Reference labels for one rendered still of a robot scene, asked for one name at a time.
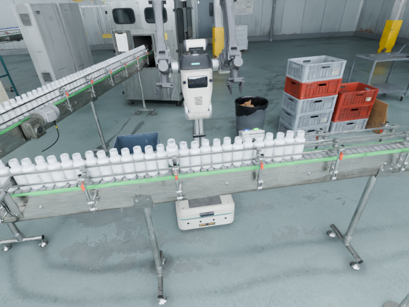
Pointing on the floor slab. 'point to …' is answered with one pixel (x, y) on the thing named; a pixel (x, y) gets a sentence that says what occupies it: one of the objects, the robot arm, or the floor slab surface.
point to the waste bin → (250, 112)
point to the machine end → (113, 9)
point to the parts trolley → (388, 74)
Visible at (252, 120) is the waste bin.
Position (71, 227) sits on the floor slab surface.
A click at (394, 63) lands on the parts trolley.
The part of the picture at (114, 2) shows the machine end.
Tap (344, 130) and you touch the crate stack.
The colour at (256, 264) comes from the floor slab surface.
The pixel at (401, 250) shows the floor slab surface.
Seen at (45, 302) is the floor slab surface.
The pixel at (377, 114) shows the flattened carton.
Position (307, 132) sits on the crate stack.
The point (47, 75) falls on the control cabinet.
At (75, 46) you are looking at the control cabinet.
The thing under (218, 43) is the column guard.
